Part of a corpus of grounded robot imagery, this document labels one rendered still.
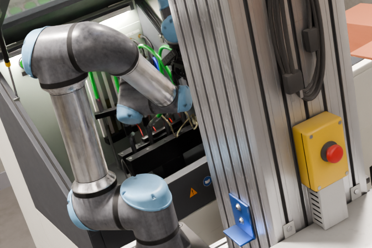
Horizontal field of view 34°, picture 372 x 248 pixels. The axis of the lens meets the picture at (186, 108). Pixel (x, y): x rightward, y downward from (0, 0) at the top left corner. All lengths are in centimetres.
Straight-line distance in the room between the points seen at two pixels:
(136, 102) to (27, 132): 54
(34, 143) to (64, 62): 77
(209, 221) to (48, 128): 72
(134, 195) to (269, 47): 55
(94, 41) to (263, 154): 46
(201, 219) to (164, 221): 75
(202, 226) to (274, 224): 104
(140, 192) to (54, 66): 36
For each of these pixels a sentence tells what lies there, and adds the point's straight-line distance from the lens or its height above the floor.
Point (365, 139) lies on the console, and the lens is 280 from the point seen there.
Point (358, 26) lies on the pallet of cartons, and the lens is 470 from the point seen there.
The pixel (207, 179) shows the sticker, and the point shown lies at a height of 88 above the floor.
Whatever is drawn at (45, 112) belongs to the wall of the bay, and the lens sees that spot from 245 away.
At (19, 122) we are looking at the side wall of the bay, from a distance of 219.
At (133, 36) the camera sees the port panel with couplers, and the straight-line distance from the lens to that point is 256.
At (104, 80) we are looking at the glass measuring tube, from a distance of 252.
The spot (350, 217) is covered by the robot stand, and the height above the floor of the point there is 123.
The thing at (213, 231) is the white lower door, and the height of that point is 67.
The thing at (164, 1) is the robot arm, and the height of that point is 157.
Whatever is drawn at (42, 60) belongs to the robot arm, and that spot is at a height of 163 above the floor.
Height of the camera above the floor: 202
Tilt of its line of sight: 24 degrees down
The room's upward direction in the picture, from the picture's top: 14 degrees counter-clockwise
